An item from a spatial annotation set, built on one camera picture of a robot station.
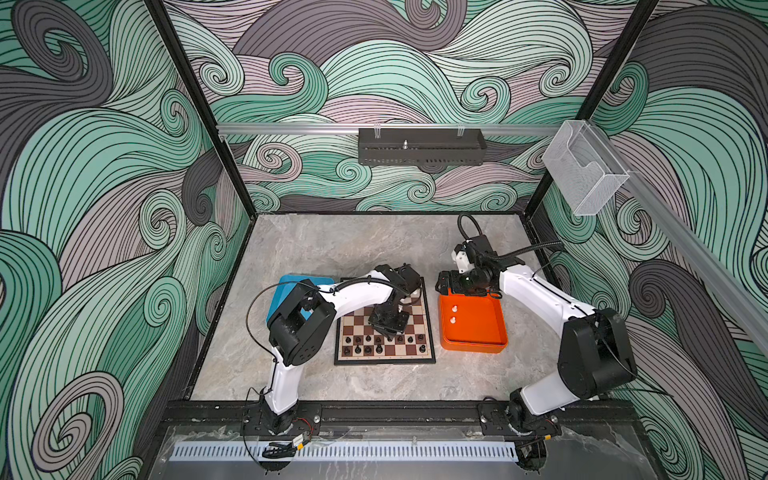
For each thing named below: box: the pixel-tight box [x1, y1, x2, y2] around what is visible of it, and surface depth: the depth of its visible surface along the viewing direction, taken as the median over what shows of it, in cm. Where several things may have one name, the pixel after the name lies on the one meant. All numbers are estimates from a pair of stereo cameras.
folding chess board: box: [334, 277, 436, 365], surface depth 86 cm
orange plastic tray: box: [439, 288, 508, 353], surface depth 92 cm
